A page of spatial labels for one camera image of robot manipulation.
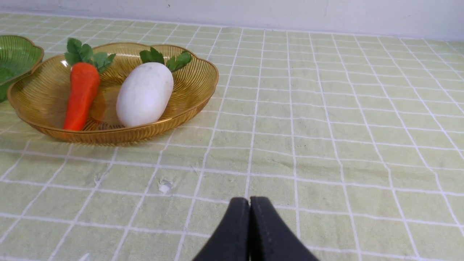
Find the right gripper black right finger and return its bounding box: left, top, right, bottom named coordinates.
left=249, top=196, right=318, bottom=261

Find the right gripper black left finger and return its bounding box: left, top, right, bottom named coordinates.
left=193, top=197, right=250, bottom=261

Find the white toy radish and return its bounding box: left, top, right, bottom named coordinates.
left=116, top=47, right=192, bottom=128

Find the orange toy carrot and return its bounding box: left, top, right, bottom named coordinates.
left=63, top=38, right=116, bottom=132

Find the amber plastic plate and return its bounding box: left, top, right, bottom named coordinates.
left=7, top=42, right=219, bottom=145

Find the green plastic plate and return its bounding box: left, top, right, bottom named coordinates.
left=0, top=35, right=45, bottom=103

